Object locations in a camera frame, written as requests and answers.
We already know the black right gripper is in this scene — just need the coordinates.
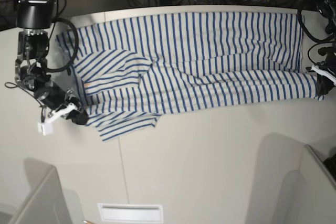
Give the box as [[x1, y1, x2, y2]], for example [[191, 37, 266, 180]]
[[15, 29, 89, 125]]

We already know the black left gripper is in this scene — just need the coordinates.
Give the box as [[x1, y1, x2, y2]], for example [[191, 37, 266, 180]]
[[314, 0, 336, 98]]

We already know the blue white striped T-shirt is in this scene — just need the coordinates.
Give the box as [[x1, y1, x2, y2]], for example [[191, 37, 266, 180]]
[[56, 12, 323, 141]]

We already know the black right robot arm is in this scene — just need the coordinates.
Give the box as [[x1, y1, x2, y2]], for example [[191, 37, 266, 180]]
[[15, 0, 88, 133]]

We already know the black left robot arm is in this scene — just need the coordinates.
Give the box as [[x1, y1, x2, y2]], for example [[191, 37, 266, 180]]
[[312, 0, 335, 96]]

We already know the black keyboard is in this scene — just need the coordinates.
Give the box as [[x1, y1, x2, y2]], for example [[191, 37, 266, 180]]
[[323, 154, 336, 180]]

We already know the left grey partition panel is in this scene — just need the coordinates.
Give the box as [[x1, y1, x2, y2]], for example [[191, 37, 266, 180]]
[[1, 157, 84, 223]]

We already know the grey partition panel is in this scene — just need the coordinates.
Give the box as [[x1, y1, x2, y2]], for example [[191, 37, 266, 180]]
[[1, 157, 84, 223], [272, 145, 335, 223]]

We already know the white table inlay plate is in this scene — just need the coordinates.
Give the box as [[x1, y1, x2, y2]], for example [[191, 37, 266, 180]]
[[98, 203, 164, 223]]

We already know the right grey partition panel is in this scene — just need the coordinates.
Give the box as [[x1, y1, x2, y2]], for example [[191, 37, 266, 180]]
[[272, 145, 335, 223]]

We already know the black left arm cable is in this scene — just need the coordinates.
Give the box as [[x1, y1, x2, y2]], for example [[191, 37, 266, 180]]
[[296, 7, 336, 67]]

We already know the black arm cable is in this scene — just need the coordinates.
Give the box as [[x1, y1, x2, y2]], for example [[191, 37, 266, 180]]
[[47, 17, 79, 74], [296, 7, 336, 67]]

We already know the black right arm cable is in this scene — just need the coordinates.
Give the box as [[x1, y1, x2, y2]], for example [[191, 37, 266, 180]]
[[47, 17, 79, 74]]

